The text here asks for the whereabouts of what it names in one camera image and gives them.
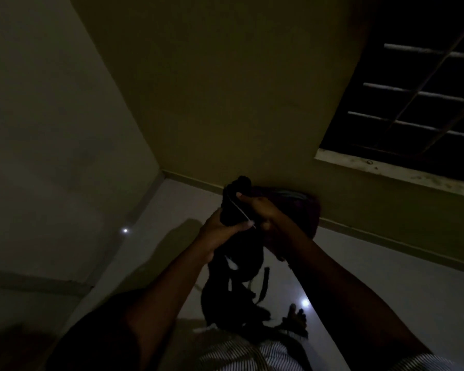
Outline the person's right hand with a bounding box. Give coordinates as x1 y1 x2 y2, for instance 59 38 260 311
236 192 299 262

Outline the person's left hand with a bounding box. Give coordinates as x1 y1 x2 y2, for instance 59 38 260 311
198 207 256 264

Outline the black garment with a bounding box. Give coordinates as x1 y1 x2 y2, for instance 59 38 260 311
200 175 272 333

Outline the person's left forearm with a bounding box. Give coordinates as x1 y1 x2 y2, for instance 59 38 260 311
122 243 219 371

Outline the person's right forearm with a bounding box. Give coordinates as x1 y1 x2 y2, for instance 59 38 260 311
285 235 434 371

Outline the maroon bag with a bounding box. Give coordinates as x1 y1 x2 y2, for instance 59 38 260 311
251 185 322 244

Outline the person's foot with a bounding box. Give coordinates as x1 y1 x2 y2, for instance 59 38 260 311
281 303 309 338

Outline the white striped shirt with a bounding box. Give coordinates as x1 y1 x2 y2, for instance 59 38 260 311
193 331 464 371

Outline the white window sill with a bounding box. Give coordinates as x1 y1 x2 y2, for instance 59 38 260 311
314 148 464 200

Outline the window with metal grille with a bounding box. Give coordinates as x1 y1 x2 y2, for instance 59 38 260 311
319 0 464 187

